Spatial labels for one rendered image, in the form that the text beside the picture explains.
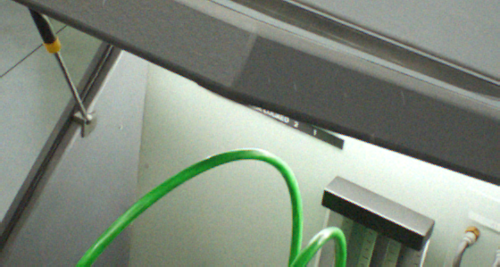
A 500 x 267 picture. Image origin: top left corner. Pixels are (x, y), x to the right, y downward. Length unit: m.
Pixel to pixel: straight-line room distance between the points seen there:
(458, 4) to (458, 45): 0.11
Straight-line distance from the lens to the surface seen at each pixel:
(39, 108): 3.83
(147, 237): 1.81
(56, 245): 1.63
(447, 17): 1.53
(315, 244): 1.29
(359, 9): 1.50
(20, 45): 4.15
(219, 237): 1.72
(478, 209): 1.48
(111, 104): 1.59
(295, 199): 1.46
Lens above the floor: 2.21
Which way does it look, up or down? 34 degrees down
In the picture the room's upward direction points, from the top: 8 degrees clockwise
